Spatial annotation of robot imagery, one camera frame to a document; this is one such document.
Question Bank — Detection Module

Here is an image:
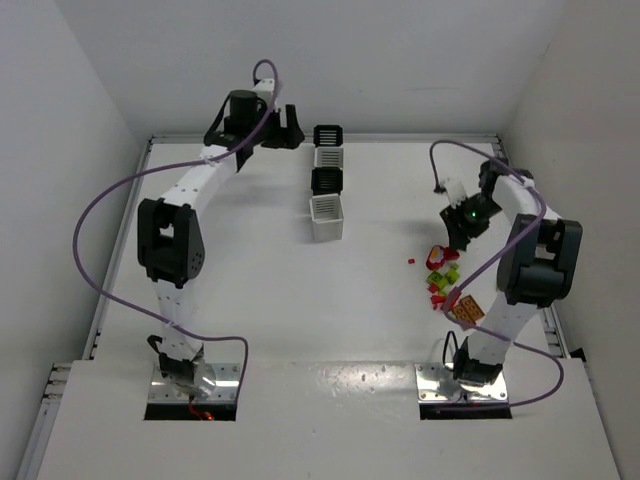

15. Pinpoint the orange lego plate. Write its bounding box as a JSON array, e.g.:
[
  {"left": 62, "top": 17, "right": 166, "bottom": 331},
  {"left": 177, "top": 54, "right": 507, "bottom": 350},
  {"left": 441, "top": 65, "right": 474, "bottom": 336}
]
[{"left": 451, "top": 295, "right": 485, "bottom": 325}]

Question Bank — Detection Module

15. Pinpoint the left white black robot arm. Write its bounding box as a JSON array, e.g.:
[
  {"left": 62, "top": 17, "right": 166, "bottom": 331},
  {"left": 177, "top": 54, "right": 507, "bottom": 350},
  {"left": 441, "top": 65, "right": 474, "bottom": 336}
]
[{"left": 137, "top": 79, "right": 304, "bottom": 397}]

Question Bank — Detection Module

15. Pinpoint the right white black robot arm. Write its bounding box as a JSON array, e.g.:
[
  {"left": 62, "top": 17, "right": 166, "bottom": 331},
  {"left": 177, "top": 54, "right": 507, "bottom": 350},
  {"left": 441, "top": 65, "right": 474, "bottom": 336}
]
[{"left": 440, "top": 161, "right": 583, "bottom": 385}]

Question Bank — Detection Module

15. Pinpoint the red square lego brick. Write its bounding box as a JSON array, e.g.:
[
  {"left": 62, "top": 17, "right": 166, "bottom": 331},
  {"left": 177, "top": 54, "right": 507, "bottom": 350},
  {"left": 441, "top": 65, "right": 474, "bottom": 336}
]
[{"left": 444, "top": 247, "right": 460, "bottom": 261}]

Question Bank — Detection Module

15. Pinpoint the red white flower lego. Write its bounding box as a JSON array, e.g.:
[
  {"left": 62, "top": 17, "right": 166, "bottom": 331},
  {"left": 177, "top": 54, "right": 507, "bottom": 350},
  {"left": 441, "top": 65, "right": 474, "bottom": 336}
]
[{"left": 425, "top": 245, "right": 447, "bottom": 271}]

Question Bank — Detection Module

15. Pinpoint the far black slatted container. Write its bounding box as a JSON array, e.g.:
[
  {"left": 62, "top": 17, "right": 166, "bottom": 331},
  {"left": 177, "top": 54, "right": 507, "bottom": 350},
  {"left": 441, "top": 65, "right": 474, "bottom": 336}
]
[{"left": 313, "top": 124, "right": 344, "bottom": 148}]

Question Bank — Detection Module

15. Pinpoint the black slatted container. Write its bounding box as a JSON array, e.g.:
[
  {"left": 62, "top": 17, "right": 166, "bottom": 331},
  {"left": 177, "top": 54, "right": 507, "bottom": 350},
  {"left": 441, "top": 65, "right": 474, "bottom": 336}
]
[
  {"left": 311, "top": 167, "right": 343, "bottom": 196},
  {"left": 313, "top": 124, "right": 344, "bottom": 148}
]

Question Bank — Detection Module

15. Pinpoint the lime green printed lego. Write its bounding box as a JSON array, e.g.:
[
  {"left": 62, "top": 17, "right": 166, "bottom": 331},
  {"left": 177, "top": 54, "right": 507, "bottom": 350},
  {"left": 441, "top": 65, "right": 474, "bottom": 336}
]
[{"left": 426, "top": 271, "right": 449, "bottom": 293}]

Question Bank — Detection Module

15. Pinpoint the far white slatted container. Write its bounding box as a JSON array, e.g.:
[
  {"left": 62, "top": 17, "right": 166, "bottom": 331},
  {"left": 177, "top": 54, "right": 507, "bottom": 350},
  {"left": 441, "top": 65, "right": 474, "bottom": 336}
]
[{"left": 314, "top": 146, "right": 344, "bottom": 169}]

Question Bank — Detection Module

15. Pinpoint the white slatted container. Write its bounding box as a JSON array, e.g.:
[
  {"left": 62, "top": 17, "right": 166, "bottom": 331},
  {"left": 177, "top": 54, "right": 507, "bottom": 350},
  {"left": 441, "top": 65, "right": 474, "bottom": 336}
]
[
  {"left": 314, "top": 146, "right": 344, "bottom": 169},
  {"left": 309, "top": 193, "right": 344, "bottom": 242}
]

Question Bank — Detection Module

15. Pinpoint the near black slatted container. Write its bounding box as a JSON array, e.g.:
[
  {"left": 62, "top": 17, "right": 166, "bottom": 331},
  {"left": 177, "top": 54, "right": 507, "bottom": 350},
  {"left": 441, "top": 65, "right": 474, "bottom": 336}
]
[{"left": 311, "top": 167, "right": 343, "bottom": 196}]

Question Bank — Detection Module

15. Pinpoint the long red lego brick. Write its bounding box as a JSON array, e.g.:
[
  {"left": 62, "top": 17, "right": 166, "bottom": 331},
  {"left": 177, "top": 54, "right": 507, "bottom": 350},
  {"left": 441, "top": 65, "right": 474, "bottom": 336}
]
[{"left": 441, "top": 287, "right": 462, "bottom": 312}]

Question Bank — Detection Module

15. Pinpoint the small red lego piece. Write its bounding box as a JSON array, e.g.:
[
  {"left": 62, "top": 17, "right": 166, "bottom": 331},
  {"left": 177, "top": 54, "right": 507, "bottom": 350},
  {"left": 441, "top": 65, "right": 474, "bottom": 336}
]
[{"left": 430, "top": 295, "right": 447, "bottom": 309}]

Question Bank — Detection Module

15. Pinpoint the near white slatted container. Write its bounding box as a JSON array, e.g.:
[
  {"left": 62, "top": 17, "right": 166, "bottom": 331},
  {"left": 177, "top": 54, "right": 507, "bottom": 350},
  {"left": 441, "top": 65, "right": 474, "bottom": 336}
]
[{"left": 309, "top": 193, "right": 344, "bottom": 242}]

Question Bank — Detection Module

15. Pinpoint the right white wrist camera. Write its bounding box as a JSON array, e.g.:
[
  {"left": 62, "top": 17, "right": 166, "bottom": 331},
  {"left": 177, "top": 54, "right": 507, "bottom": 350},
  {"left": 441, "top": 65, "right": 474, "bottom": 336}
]
[{"left": 434, "top": 178, "right": 468, "bottom": 209}]

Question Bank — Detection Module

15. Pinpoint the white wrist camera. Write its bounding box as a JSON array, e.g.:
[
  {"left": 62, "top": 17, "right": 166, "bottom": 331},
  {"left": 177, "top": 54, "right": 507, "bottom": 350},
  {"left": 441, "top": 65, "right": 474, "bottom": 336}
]
[
  {"left": 252, "top": 78, "right": 280, "bottom": 110},
  {"left": 434, "top": 178, "right": 468, "bottom": 209}
]

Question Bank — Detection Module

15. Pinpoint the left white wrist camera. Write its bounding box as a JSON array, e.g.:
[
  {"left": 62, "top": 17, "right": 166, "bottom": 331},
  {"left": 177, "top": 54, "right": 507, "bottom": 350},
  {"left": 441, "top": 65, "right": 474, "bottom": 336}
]
[{"left": 252, "top": 78, "right": 280, "bottom": 110}]

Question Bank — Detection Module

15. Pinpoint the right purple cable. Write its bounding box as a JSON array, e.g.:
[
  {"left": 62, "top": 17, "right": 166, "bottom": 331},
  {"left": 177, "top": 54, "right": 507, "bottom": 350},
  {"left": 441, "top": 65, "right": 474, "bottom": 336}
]
[{"left": 429, "top": 140, "right": 566, "bottom": 409}]

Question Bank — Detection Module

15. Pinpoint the purple cable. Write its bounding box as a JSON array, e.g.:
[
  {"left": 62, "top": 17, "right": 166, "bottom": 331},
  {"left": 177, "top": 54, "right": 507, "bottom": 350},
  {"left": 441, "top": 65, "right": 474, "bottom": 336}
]
[
  {"left": 429, "top": 140, "right": 566, "bottom": 409},
  {"left": 72, "top": 59, "right": 283, "bottom": 396}
]

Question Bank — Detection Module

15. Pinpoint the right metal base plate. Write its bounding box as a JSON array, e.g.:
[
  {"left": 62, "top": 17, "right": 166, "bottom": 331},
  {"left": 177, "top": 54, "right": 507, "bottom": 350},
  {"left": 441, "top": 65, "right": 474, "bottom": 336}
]
[{"left": 414, "top": 362, "right": 509, "bottom": 404}]

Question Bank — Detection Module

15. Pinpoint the metal base plate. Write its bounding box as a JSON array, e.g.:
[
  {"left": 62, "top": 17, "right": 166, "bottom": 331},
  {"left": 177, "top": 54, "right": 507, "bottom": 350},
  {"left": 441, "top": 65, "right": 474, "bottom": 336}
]
[
  {"left": 414, "top": 362, "right": 509, "bottom": 404},
  {"left": 147, "top": 363, "right": 241, "bottom": 405}
]

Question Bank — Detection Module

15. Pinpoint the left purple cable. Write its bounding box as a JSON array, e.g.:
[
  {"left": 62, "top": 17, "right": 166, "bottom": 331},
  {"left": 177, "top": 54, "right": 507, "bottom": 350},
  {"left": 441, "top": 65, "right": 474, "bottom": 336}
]
[{"left": 72, "top": 59, "right": 283, "bottom": 396}]

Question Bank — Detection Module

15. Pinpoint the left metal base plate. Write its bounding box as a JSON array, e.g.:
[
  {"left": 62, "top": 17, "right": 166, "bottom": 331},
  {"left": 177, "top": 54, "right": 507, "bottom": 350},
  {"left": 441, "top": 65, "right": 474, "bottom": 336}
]
[{"left": 147, "top": 363, "right": 241, "bottom": 405}]

